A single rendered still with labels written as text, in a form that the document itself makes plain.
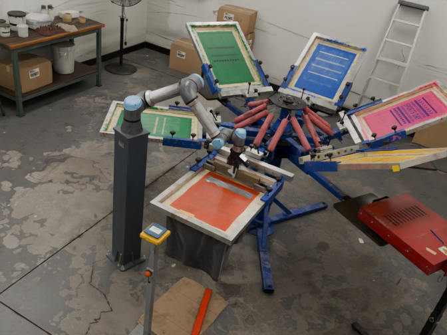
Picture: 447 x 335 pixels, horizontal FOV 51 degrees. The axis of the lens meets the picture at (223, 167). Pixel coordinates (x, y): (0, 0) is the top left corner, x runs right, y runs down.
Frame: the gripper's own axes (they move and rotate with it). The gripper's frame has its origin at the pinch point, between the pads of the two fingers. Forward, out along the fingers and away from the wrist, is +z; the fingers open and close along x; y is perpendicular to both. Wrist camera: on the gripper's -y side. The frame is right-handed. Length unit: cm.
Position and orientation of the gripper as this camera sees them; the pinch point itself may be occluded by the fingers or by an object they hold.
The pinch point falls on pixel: (235, 175)
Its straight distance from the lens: 325.7
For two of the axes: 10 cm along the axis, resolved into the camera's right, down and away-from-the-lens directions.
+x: -4.8, 4.1, -7.8
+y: -8.7, -3.6, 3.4
